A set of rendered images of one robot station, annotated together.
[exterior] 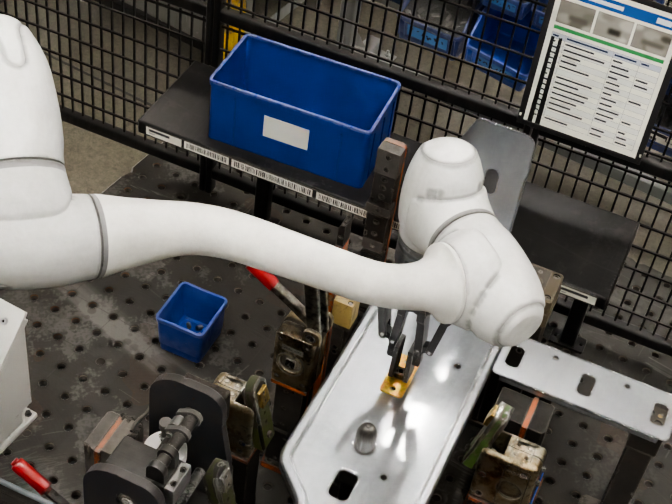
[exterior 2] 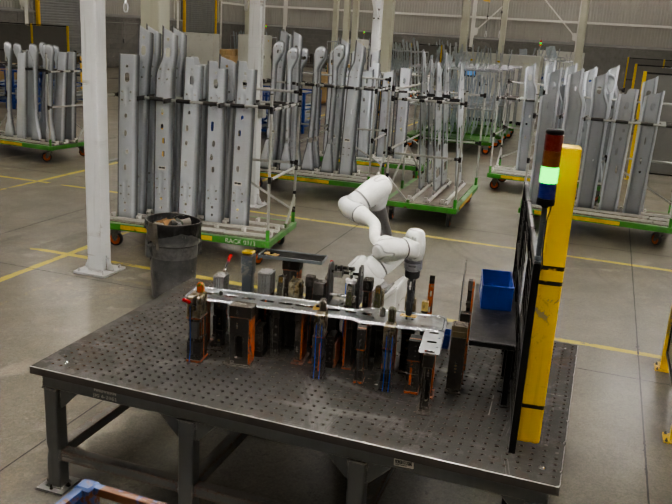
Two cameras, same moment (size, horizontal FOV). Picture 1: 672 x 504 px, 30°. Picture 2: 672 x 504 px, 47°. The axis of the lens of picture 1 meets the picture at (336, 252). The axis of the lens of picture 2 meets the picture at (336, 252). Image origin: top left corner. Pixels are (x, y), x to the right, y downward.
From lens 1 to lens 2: 378 cm
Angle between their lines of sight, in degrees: 74
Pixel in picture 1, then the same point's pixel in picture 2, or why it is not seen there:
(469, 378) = (418, 327)
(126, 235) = (358, 211)
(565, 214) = (504, 334)
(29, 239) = (346, 202)
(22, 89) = (370, 183)
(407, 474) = (376, 320)
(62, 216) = (354, 202)
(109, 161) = (596, 417)
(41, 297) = not seen: hidden behind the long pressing
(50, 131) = (368, 191)
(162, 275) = not seen: hidden behind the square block
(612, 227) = (507, 341)
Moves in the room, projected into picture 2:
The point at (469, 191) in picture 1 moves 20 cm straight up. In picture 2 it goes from (409, 236) to (412, 196)
